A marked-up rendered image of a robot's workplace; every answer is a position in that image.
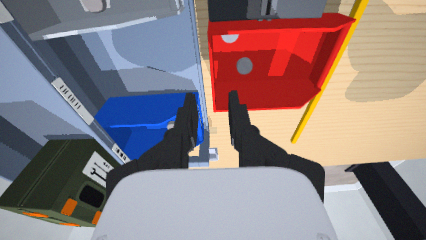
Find blue open bin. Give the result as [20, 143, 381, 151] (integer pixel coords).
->
[94, 92, 204, 160]

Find red bin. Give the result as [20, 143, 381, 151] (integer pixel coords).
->
[207, 13, 356, 112]

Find olive green tool case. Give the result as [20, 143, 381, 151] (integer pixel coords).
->
[0, 139, 120, 227]

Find yellow bar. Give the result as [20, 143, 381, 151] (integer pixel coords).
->
[290, 0, 369, 143]

